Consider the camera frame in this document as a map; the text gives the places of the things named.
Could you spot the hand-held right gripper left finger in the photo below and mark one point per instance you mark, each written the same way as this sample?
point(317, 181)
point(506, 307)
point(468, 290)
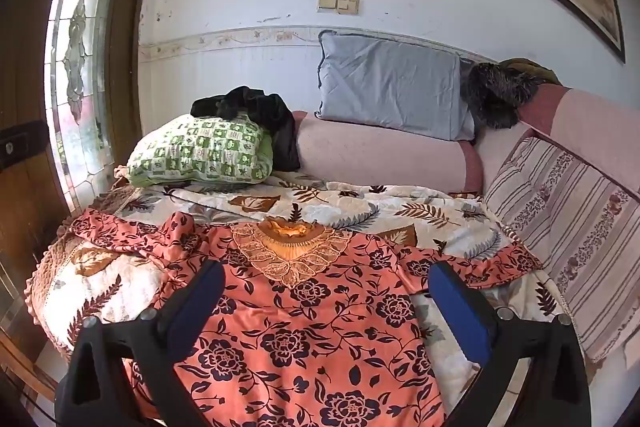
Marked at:
point(200, 302)

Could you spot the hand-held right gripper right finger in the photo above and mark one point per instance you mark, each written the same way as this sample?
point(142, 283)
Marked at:
point(462, 307)

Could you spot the orange floral dress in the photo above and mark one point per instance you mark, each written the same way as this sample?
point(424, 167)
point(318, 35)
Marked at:
point(300, 332)

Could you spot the striped floral cushion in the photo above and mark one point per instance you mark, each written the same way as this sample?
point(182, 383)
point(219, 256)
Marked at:
point(575, 217)

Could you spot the green checked pillow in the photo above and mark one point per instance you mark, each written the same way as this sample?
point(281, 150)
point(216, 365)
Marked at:
point(200, 152)

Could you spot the leaf print blanket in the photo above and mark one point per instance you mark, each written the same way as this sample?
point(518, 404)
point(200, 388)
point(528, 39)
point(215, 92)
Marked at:
point(350, 207)

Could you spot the black garment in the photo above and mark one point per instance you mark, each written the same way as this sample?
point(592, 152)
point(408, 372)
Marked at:
point(250, 102)

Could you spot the dark furry cloth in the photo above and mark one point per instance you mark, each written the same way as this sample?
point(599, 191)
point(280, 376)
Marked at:
point(492, 97)

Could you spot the grey pillow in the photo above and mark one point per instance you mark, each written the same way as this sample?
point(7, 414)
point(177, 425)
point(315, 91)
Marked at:
point(395, 87)

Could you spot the black door lock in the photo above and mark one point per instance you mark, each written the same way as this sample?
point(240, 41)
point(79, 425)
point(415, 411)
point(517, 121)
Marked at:
point(17, 144)

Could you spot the olive cloth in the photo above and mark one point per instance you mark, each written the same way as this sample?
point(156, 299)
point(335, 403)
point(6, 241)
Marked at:
point(535, 69)

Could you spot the tall stained glass window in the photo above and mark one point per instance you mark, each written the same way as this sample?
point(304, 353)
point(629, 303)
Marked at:
point(75, 57)

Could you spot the wooden door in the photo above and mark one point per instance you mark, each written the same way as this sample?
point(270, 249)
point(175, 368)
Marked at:
point(25, 57)

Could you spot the beige light switch panel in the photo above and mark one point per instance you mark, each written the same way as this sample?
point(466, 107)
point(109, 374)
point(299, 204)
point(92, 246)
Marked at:
point(339, 4)

